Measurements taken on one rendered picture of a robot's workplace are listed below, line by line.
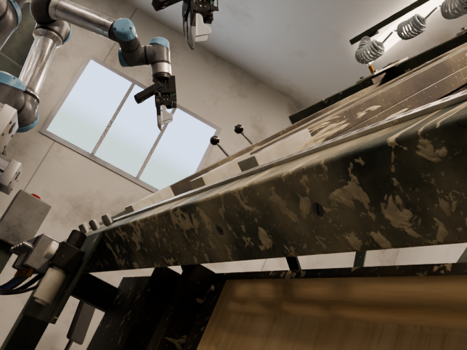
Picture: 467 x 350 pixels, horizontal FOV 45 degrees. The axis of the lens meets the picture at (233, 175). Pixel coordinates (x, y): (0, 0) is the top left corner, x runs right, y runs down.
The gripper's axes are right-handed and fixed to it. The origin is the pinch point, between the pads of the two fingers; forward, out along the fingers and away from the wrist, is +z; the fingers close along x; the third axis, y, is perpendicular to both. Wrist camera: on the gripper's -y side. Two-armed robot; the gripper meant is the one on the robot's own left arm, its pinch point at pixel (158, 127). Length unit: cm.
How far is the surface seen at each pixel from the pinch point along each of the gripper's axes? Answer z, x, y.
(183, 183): 33, -45, 7
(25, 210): 30, -7, -46
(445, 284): 69, -132, 36
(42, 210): 30, -5, -41
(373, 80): -6, -20, 77
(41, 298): 62, -62, -28
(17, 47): -159, 237, -115
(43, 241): 47, -50, -31
